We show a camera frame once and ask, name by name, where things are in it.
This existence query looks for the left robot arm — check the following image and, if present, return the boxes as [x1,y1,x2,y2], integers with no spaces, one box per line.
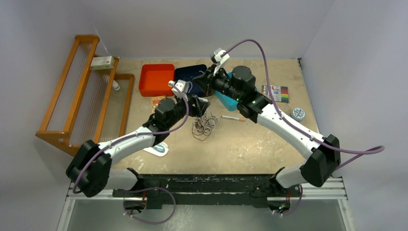
[66,95,210,197]

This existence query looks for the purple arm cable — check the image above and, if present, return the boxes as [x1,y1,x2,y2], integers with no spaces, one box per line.
[72,81,190,194]
[223,38,385,169]

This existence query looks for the orange notebook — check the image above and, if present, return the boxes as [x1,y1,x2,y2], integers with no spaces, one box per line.
[151,96,167,113]

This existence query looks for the scissors blister pack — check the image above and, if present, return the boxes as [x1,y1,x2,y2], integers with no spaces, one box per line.
[143,142,169,157]

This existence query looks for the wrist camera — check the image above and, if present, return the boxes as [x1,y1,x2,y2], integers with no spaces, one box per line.
[211,48,230,76]
[168,80,190,98]

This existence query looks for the aluminium frame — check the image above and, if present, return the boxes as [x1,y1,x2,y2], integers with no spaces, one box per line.
[57,178,355,231]

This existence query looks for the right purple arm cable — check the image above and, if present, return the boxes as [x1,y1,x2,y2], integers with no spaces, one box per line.
[223,38,385,169]

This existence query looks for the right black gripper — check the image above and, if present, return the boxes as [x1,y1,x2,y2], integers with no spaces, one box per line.
[193,64,243,103]

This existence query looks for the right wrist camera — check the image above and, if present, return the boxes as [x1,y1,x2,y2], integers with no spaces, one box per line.
[211,48,230,76]

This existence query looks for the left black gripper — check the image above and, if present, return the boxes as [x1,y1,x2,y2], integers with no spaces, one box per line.
[166,93,208,129]

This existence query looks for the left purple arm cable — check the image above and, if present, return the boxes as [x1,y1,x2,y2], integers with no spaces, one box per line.
[72,81,190,194]

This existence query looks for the dark blue tray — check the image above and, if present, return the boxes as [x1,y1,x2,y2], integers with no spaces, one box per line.
[174,64,207,97]

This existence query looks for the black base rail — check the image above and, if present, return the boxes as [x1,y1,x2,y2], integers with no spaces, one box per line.
[113,168,306,210]

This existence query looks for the marker pen pack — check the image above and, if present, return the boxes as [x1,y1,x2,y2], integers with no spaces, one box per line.
[262,85,289,103]

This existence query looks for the orange tray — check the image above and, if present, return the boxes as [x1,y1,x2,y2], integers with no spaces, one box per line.
[139,64,175,97]

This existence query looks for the white red marker pen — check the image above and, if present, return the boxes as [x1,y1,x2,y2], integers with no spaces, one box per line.
[221,115,246,122]

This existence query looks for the wooden rack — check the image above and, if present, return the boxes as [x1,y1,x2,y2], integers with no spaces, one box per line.
[36,35,135,156]

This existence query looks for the blue white round tin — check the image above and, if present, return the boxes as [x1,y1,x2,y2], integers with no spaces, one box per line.
[290,108,306,122]

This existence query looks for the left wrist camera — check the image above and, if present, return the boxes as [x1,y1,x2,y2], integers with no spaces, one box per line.
[168,80,190,98]

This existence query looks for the cable pile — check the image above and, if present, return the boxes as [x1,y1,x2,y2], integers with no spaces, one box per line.
[191,110,219,142]

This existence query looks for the small white red box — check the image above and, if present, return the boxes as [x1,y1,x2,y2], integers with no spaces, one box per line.
[90,56,115,70]

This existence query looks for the light blue tray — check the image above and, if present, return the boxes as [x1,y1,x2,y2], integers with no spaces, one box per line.
[214,70,256,111]

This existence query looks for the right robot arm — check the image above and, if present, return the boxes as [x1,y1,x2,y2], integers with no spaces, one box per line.
[193,65,341,196]

